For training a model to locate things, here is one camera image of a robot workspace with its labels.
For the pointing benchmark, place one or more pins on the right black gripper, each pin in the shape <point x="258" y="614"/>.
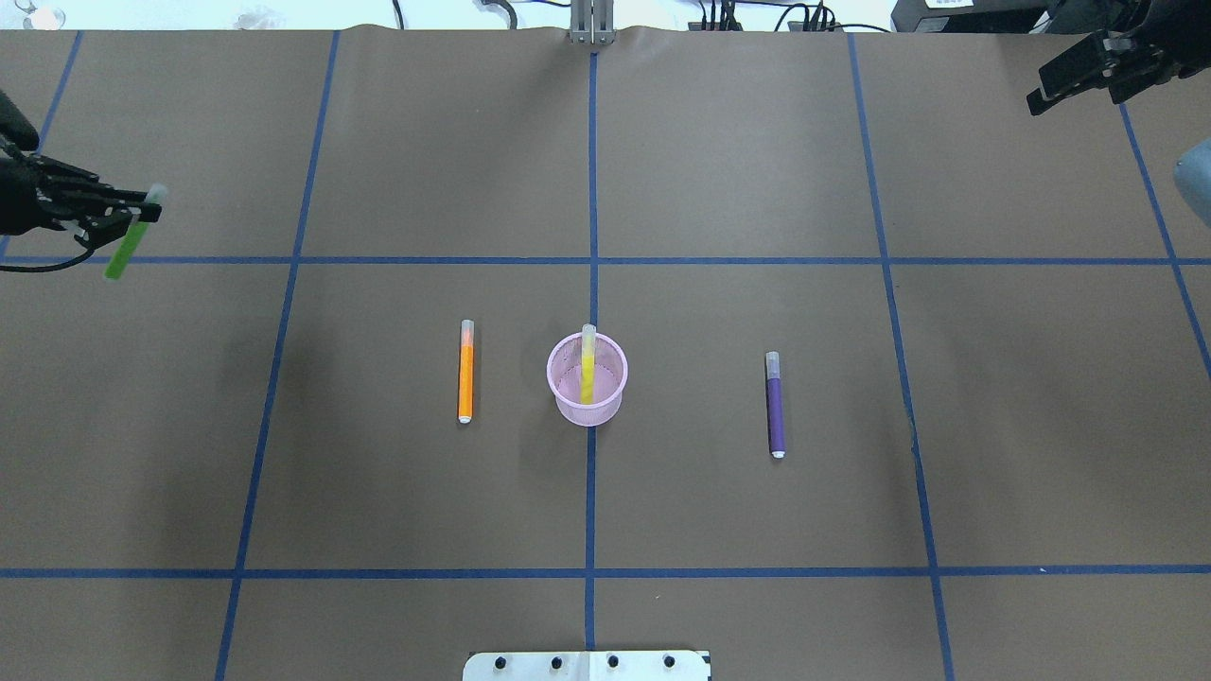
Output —
<point x="1166" y="57"/>

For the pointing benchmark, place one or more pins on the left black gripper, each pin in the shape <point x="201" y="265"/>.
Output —
<point x="17" y="200"/>

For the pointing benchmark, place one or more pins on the green marker pen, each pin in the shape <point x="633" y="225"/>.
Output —
<point x="131" y="238"/>

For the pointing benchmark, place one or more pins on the yellow marker pen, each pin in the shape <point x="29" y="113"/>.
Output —
<point x="588" y="364"/>

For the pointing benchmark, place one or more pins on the orange marker pen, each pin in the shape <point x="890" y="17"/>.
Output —
<point x="465" y="372"/>

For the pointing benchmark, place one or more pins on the purple marker pen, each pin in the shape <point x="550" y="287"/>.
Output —
<point x="774" y="406"/>

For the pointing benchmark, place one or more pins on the pink mesh pen holder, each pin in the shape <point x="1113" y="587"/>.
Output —
<point x="563" y="374"/>

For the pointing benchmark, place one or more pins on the black box device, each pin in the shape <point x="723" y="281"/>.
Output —
<point x="967" y="17"/>

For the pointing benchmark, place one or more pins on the aluminium frame post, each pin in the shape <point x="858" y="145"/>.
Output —
<point x="592" y="22"/>

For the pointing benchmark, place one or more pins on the white column base plate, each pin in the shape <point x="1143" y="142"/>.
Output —
<point x="590" y="665"/>

